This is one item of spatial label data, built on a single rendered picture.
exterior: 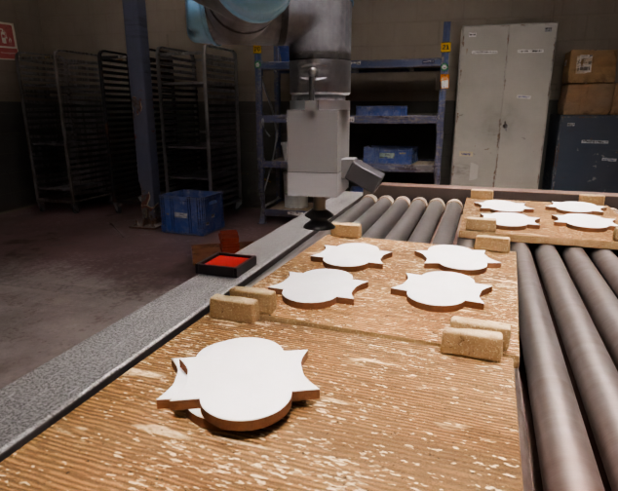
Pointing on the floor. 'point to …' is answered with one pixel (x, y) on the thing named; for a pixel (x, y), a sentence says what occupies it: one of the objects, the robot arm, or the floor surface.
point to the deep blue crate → (192, 211)
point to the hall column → (142, 112)
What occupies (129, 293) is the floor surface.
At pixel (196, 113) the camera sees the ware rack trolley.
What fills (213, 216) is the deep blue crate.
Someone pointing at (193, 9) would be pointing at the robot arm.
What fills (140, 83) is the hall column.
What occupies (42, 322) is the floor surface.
